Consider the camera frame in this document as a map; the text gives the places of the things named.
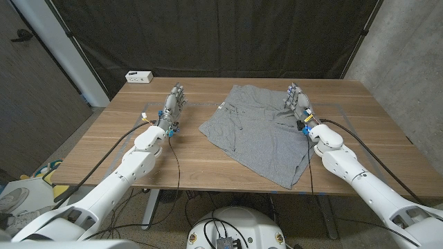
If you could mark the grey tape outline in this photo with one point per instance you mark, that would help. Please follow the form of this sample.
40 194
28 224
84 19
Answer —
345 115

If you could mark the white pillar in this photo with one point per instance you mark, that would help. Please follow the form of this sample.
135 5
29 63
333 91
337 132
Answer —
62 45

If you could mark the black backdrop stand pole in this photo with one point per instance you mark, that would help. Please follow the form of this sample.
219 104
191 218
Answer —
70 34
364 32

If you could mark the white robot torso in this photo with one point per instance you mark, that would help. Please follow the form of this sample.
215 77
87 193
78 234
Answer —
249 224

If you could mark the white table leg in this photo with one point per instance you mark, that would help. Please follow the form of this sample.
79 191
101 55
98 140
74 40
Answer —
150 211

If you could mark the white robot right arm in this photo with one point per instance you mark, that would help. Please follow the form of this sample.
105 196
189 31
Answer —
363 186

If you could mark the black round fan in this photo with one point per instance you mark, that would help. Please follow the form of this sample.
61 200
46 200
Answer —
170 195

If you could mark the grey electronics box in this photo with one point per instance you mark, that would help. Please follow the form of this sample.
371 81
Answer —
228 243

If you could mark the black wall hook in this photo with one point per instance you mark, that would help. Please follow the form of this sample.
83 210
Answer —
23 34

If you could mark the black backdrop curtain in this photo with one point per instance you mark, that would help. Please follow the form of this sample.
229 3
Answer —
221 34

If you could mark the yellow plastic object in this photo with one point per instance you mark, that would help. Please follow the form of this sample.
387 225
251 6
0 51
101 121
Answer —
60 192

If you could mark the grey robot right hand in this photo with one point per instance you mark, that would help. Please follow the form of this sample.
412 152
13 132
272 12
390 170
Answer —
299 103

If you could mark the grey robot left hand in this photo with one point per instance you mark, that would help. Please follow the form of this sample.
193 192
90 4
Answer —
171 105

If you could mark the white power strip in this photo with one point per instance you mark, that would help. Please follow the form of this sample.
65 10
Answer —
139 76

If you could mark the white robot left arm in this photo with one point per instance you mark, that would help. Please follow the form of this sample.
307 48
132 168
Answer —
114 183

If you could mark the grey cotton shorts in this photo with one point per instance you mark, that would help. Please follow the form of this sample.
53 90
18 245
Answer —
256 131

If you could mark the grey table leg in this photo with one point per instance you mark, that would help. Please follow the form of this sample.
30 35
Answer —
327 218

